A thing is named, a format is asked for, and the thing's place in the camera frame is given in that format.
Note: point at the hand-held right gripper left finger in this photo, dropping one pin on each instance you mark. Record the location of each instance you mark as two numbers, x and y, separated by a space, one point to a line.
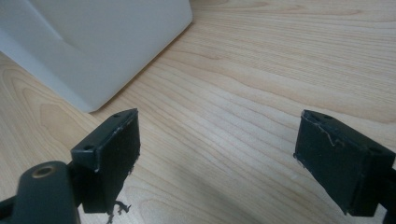
109 161

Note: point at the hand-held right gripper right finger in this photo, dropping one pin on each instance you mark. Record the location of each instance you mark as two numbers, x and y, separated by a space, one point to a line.
345 161

